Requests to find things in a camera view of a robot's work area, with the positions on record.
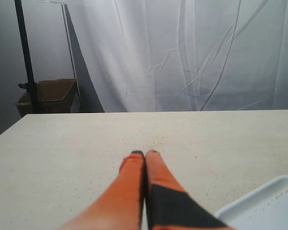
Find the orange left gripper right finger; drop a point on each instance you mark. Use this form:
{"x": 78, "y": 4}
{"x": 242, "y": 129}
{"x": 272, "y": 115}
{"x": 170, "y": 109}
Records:
{"x": 169, "y": 206}

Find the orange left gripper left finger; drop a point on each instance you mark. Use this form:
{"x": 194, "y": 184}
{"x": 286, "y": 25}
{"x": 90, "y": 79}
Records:
{"x": 120, "y": 207}

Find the white rectangular tray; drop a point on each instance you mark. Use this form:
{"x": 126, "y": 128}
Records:
{"x": 264, "y": 208}

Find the brown cardboard box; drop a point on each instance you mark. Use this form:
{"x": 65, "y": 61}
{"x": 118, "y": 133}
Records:
{"x": 54, "y": 97}

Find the black stand pole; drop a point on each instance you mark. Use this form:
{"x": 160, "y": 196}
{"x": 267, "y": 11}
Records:
{"x": 27, "y": 60}

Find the white backdrop curtain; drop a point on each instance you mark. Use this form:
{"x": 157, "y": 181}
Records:
{"x": 178, "y": 55}

